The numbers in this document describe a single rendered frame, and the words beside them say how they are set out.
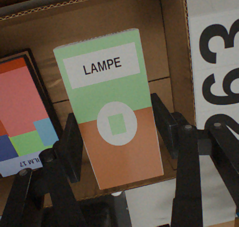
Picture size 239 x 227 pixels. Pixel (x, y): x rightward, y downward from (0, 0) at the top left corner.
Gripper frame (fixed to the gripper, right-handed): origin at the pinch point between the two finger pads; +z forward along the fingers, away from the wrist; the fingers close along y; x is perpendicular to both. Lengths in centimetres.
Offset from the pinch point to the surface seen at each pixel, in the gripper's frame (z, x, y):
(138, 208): 19.1, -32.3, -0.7
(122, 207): 18.1, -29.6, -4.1
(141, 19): 18.5, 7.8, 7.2
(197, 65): 9.0, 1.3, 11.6
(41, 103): 14.4, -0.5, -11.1
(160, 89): 18.2, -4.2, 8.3
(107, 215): 14.6, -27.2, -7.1
